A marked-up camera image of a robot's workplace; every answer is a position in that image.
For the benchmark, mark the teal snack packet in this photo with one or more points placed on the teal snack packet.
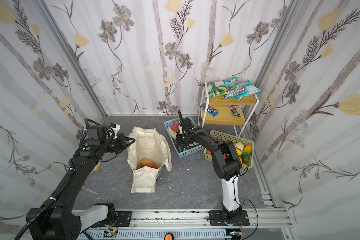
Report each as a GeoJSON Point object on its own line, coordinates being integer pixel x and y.
{"type": "Point", "coordinates": [246, 90]}

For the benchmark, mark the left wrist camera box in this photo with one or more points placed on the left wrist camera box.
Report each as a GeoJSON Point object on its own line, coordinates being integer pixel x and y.
{"type": "Point", "coordinates": [99, 133]}

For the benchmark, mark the blue plastic basket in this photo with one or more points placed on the blue plastic basket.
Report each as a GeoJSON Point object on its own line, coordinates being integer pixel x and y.
{"type": "Point", "coordinates": [172, 135]}

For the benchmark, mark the blue candy bag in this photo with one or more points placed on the blue candy bag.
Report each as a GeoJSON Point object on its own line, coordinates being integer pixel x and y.
{"type": "Point", "coordinates": [209, 109]}

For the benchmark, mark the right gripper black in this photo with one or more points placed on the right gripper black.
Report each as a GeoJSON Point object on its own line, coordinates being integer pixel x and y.
{"type": "Point", "coordinates": [185, 132]}

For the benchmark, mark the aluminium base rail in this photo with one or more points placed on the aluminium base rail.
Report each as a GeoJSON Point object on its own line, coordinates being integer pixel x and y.
{"type": "Point", "coordinates": [198, 224]}

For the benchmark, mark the orange brown potato toy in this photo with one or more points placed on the orange brown potato toy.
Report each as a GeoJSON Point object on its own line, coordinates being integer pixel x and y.
{"type": "Point", "coordinates": [145, 162]}

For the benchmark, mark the canvas tote bag floral print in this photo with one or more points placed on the canvas tote bag floral print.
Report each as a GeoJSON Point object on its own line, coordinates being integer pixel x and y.
{"type": "Point", "coordinates": [152, 145]}

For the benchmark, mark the red bell pepper toy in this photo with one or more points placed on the red bell pepper toy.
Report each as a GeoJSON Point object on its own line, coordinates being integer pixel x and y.
{"type": "Point", "coordinates": [175, 127]}

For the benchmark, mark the purple candy bag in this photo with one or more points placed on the purple candy bag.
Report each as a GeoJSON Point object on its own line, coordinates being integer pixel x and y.
{"type": "Point", "coordinates": [235, 111]}

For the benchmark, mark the small orange paper box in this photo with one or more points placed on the small orange paper box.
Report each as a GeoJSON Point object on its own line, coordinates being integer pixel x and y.
{"type": "Point", "coordinates": [97, 167]}

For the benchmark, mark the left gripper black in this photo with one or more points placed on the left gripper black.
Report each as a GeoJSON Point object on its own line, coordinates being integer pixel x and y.
{"type": "Point", "coordinates": [118, 144]}

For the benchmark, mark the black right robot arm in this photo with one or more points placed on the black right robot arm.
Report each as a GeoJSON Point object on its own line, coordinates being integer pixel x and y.
{"type": "Point", "coordinates": [226, 163]}

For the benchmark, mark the green snack packet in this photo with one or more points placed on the green snack packet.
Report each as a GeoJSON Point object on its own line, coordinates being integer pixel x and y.
{"type": "Point", "coordinates": [216, 89]}

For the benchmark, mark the white wire wooden shelf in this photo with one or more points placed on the white wire wooden shelf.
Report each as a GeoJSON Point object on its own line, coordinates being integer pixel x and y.
{"type": "Point", "coordinates": [246, 105]}

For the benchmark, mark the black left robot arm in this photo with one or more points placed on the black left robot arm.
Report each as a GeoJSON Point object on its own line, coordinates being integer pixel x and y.
{"type": "Point", "coordinates": [54, 220]}

